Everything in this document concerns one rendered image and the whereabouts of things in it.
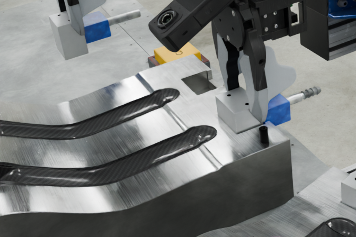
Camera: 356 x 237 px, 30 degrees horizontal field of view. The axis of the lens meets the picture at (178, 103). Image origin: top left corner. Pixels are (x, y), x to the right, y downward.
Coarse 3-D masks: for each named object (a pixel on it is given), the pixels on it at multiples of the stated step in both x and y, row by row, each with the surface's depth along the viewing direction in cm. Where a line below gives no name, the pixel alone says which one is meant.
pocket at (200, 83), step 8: (200, 72) 91; (208, 72) 91; (184, 80) 90; (192, 80) 91; (200, 80) 91; (208, 80) 92; (192, 88) 91; (200, 88) 92; (208, 88) 92; (216, 88) 90
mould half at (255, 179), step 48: (96, 96) 90; (192, 96) 86; (0, 144) 76; (48, 144) 79; (96, 144) 81; (144, 144) 79; (240, 144) 75; (288, 144) 75; (0, 192) 67; (48, 192) 69; (96, 192) 72; (144, 192) 71; (192, 192) 72; (240, 192) 75; (288, 192) 78
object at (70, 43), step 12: (60, 12) 98; (96, 12) 99; (132, 12) 100; (60, 24) 94; (84, 24) 96; (96, 24) 96; (108, 24) 97; (60, 36) 94; (72, 36) 95; (84, 36) 96; (96, 36) 97; (108, 36) 98; (60, 48) 97; (72, 48) 96; (84, 48) 97
